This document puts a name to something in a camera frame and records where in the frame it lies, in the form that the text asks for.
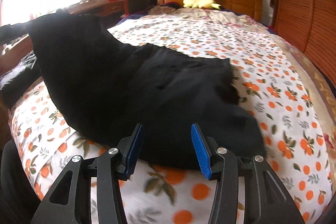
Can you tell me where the wooden slatted wardrobe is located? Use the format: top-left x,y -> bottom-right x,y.
269,0 -> 336,83

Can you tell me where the black shirt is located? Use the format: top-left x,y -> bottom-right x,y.
28,10 -> 267,170

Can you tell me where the pink floral blanket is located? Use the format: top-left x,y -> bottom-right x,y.
147,5 -> 271,33

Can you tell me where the beige floral bed cover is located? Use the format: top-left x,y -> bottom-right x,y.
268,30 -> 336,140

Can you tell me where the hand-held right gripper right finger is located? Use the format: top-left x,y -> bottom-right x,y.
191,123 -> 305,224

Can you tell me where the dark grey folded garment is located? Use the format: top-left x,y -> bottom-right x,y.
0,53 -> 44,109

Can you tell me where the wooden bed with floral sheet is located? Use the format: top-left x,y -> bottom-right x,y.
8,14 -> 334,224

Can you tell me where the chair with dark backpack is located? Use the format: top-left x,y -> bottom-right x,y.
124,0 -> 158,16

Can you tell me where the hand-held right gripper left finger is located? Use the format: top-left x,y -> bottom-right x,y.
31,123 -> 145,224

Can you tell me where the yellow plush toy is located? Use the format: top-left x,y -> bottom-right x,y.
183,0 -> 222,10

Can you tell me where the person's dark clothing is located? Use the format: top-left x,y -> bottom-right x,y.
0,140 -> 40,224

